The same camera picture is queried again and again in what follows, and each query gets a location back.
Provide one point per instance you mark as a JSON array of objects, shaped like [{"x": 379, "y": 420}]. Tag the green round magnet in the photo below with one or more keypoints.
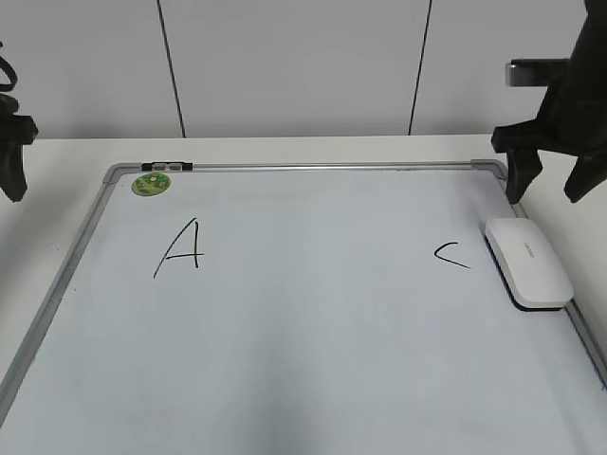
[{"x": 151, "y": 184}]

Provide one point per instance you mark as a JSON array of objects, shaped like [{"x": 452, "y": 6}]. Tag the grey framed whiteboard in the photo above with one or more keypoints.
[{"x": 298, "y": 310}]

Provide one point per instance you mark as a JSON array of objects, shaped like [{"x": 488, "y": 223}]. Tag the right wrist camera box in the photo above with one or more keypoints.
[{"x": 534, "y": 72}]

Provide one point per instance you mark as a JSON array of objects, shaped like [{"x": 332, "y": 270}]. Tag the white board eraser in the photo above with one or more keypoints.
[{"x": 533, "y": 271}]

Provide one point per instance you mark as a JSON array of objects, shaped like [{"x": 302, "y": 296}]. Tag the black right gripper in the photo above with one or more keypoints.
[{"x": 570, "y": 121}]

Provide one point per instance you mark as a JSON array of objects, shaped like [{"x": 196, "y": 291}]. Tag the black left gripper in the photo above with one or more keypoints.
[{"x": 23, "y": 130}]

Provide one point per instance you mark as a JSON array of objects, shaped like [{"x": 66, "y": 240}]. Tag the black grey hanger clip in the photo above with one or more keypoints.
[{"x": 166, "y": 166}]

